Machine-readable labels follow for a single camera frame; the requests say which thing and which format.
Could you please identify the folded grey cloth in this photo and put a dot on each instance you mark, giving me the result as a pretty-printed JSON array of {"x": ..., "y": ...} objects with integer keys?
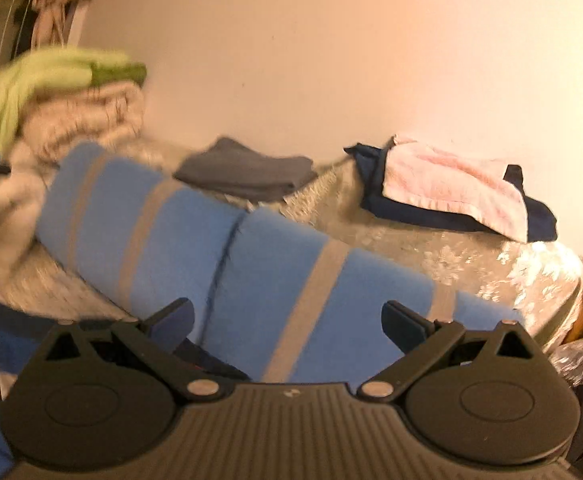
[{"x": 231, "y": 168}]

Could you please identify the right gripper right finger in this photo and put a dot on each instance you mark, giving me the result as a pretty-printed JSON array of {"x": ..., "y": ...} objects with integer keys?
[{"x": 425, "y": 346}]

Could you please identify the folded navy garment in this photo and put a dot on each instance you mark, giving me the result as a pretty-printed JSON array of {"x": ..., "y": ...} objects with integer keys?
[{"x": 371, "y": 165}]

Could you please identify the blue striped pillow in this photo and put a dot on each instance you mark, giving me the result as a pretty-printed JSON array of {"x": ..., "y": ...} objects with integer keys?
[
  {"x": 295, "y": 305},
  {"x": 140, "y": 238}
]

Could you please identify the white fluffy blanket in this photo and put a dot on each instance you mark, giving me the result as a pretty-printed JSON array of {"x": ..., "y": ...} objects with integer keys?
[{"x": 22, "y": 196}]

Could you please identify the cream folded blanket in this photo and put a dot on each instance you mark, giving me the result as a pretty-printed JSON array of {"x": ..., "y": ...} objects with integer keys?
[{"x": 107, "y": 115}]

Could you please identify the pink towel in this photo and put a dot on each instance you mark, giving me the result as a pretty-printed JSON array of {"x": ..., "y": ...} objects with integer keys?
[{"x": 426, "y": 177}]

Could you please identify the left blue striped pillow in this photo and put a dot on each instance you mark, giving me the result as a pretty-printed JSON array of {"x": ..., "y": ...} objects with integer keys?
[{"x": 140, "y": 238}]

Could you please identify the right blue striped pillow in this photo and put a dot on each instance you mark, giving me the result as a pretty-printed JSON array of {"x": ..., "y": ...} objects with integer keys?
[{"x": 295, "y": 305}]

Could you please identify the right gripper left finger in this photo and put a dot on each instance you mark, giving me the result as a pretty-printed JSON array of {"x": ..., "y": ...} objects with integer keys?
[{"x": 162, "y": 346}]

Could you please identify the silver floral bedspread roll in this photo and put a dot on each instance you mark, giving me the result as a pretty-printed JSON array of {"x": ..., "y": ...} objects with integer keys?
[{"x": 541, "y": 281}]

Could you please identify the green fleece blanket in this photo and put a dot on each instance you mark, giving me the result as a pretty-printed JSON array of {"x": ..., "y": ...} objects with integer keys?
[{"x": 49, "y": 71}]

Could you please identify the navy blue fleece jacket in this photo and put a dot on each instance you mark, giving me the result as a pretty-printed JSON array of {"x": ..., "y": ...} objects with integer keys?
[{"x": 1, "y": 339}]

